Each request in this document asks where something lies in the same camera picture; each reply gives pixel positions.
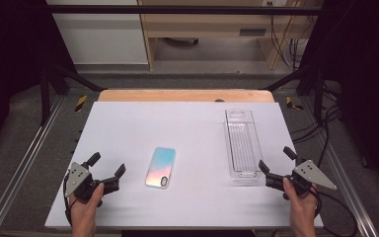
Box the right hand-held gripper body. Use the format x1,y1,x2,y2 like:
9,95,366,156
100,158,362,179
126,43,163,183
265,160,338,200

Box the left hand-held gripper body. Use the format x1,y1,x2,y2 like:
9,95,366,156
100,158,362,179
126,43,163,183
64,161,120,208

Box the clear plastic packaging box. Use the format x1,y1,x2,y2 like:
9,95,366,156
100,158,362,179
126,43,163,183
224,109,265,183

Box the iridescent phone case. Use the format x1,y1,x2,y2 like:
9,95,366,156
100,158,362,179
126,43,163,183
144,146,177,190

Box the person's left hand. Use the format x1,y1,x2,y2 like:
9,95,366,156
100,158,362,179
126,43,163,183
69,182,106,231

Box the person's right hand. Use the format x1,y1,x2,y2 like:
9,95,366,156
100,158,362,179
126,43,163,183
282,177,320,231

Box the yellow black tape marker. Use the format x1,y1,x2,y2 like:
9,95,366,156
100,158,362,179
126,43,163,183
74,95,89,114
285,96,305,112

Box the black metal stand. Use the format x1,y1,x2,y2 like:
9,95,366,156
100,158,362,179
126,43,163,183
38,60,109,126
259,63,326,125

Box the white board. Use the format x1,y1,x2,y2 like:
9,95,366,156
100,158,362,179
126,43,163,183
43,101,325,230

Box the wooden table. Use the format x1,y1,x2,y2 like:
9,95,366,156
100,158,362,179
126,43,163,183
97,88,275,104

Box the black curtain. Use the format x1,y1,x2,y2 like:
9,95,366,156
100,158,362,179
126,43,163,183
300,0,379,201
0,0,78,162

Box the white cabinet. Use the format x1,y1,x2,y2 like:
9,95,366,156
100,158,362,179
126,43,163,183
44,0,150,66

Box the grey label plate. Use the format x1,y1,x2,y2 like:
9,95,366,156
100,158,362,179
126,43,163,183
238,28,267,37

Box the light wooden desk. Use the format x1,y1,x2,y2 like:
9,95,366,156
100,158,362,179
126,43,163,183
137,0,324,71

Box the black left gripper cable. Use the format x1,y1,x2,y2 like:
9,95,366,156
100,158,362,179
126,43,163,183
62,174,74,228

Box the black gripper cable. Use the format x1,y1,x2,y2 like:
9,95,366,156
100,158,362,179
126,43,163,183
309,186,359,237
62,174,74,228

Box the aluminium rail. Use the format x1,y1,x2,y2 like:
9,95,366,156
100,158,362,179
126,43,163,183
299,96,379,237
0,94,66,237

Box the black floor cables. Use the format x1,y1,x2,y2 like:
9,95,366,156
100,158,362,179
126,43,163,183
290,80,344,192

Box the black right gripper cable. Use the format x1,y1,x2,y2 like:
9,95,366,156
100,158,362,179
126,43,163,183
309,186,359,237

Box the hanging cable bundle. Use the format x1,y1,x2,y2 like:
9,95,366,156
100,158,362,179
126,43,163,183
268,1,312,71

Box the black horizontal frame bar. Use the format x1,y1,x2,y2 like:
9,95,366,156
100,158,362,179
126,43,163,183
43,4,325,16

